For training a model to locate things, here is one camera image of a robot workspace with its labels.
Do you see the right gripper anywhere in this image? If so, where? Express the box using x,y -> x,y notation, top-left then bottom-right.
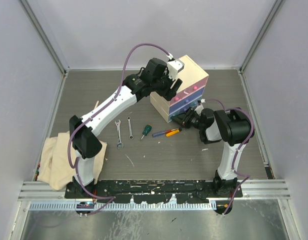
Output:
171,106 -> 204,130

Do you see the light blue drawer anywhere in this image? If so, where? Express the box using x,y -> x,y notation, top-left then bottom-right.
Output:
191,99 -> 205,108
168,114 -> 180,124

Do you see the orange handled screwdriver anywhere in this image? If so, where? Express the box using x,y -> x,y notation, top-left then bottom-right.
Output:
166,128 -> 183,137

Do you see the cream drawer cabinet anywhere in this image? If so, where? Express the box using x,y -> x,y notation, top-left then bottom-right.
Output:
150,55 -> 209,122

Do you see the wide purple drawer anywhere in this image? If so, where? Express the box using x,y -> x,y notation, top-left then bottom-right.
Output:
169,87 -> 204,114

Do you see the large pink drawer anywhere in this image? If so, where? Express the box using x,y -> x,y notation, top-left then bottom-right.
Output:
183,77 -> 208,95

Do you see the red blue handled screwdriver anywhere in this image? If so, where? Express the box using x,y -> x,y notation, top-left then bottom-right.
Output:
152,128 -> 177,138

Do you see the green handled screwdriver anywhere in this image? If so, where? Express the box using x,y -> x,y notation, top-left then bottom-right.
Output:
140,124 -> 152,140

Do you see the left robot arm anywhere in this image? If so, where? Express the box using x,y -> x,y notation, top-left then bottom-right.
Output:
69,58 -> 184,198

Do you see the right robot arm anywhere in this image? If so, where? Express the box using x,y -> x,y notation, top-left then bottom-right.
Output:
171,108 -> 254,197

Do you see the small purple drawer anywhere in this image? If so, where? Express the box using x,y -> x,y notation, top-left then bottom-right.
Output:
179,104 -> 193,113

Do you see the small pink drawer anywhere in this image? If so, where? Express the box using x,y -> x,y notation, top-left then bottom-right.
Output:
170,92 -> 187,106

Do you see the silver ratchet combination wrench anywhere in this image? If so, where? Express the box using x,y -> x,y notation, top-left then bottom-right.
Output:
127,117 -> 134,140

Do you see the silver open end wrench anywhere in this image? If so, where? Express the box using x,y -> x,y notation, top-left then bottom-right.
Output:
115,119 -> 124,150

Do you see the beige cloth bag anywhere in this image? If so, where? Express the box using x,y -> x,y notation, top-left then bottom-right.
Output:
37,99 -> 108,192

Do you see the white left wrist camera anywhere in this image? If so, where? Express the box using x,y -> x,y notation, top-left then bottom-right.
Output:
167,53 -> 184,81

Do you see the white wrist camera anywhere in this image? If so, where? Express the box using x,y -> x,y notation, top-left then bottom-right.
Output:
167,53 -> 184,81
195,98 -> 205,115

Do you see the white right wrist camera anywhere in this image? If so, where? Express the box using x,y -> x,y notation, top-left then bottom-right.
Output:
195,98 -> 205,115

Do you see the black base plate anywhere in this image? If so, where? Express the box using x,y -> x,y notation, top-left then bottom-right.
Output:
65,178 -> 244,205

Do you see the slotted cable duct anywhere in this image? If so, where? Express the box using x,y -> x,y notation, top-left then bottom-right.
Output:
29,200 -> 216,212

